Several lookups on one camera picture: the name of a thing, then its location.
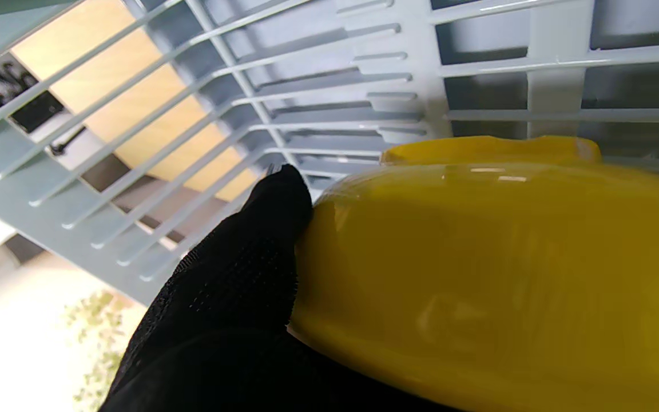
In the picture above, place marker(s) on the yellow bowl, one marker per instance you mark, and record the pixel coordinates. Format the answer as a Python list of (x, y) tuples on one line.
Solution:
[(507, 274)]

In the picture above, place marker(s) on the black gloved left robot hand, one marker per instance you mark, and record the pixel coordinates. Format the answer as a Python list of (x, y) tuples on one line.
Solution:
[(232, 297)]

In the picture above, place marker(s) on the blue plastic dish rack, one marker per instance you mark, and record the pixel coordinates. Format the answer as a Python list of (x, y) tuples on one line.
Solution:
[(32, 229)]

